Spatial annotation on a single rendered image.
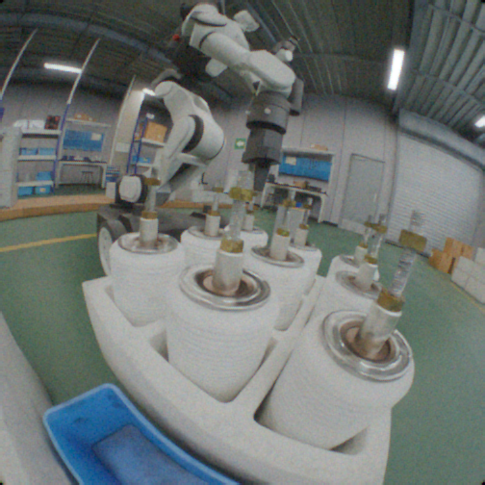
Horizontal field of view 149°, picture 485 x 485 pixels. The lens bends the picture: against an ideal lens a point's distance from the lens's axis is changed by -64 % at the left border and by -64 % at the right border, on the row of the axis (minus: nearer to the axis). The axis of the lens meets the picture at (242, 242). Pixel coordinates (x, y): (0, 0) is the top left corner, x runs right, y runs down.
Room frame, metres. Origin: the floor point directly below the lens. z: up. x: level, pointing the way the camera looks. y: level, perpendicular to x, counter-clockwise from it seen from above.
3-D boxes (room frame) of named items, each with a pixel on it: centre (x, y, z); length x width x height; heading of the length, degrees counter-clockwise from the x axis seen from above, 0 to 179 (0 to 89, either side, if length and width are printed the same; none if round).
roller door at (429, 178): (3.25, -4.93, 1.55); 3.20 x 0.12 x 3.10; 62
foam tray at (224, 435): (0.24, -0.05, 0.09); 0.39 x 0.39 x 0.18; 61
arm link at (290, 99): (0.41, -0.02, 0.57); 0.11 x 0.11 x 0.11; 8
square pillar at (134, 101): (5.15, 4.55, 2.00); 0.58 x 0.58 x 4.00; 62
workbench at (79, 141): (3.56, 4.57, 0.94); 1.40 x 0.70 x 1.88; 152
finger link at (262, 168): (0.38, -0.01, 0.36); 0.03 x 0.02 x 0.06; 111
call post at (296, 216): (0.53, -0.12, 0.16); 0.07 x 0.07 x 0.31; 61
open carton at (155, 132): (4.75, 3.09, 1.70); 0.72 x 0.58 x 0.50; 155
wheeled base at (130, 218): (0.79, 0.47, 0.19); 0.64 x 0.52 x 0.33; 62
